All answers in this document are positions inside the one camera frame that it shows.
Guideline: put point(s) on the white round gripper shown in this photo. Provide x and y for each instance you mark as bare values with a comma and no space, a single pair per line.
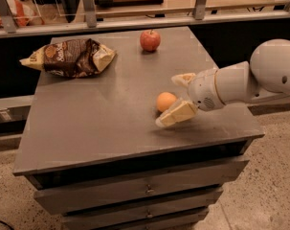
203,89

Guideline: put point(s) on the orange fruit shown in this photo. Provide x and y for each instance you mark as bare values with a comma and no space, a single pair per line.
165,100

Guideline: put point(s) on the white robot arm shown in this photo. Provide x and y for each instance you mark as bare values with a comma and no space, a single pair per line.
263,79

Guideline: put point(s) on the brown chip bag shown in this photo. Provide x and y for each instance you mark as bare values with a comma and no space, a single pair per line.
76,58

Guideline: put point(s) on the orange white plastic bag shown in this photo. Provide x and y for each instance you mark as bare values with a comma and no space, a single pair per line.
23,14

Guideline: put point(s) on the red apple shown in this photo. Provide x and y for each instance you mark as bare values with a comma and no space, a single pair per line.
150,40

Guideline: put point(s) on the top grey drawer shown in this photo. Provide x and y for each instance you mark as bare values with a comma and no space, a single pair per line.
123,188

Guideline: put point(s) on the grey drawer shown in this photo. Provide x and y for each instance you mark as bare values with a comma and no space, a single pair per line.
164,221
145,209
123,188

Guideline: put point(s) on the black wooden bar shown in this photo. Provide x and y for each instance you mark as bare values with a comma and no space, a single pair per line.
118,3

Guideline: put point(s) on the grey drawer cabinet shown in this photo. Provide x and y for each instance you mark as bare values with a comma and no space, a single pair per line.
90,129

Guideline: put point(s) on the bottom grey drawer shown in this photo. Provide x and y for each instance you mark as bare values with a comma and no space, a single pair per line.
164,221

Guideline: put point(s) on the middle grey drawer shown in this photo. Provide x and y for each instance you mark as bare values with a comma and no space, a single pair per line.
145,209

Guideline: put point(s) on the metal railing frame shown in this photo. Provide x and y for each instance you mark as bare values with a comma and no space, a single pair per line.
82,16

